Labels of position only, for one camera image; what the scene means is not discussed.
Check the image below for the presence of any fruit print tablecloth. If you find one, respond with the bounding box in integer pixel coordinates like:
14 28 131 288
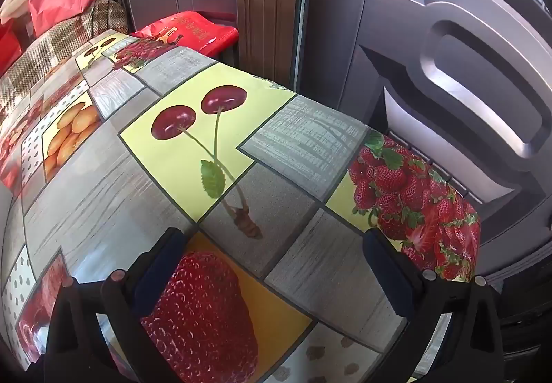
0 31 481 383

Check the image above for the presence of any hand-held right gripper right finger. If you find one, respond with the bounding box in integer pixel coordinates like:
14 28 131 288
363 228 504 383

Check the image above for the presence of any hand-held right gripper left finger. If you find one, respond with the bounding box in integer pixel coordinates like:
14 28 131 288
43 228 190 383

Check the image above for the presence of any red printed flat bag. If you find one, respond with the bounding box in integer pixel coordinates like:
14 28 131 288
129 11 239 56

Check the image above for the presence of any plaid covered bench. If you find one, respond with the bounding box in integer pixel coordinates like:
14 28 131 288
0 0 129 116

